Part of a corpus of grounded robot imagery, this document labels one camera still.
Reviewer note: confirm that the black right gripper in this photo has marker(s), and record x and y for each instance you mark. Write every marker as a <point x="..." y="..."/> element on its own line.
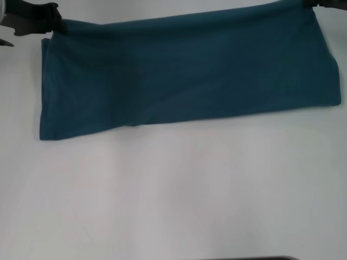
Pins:
<point x="333" y="2"/>

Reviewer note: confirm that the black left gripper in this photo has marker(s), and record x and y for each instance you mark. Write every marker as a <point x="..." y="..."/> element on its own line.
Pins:
<point x="29" y="16"/>

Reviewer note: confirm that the teal t-shirt with pink print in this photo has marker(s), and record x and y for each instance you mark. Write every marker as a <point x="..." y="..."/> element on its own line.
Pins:
<point x="189" y="81"/>

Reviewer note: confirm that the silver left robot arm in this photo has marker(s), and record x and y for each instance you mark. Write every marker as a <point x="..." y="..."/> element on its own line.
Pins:
<point x="1" y="9"/>

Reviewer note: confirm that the dark flat panel edge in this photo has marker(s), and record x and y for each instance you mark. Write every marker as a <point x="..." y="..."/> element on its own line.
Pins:
<point x="268" y="258"/>

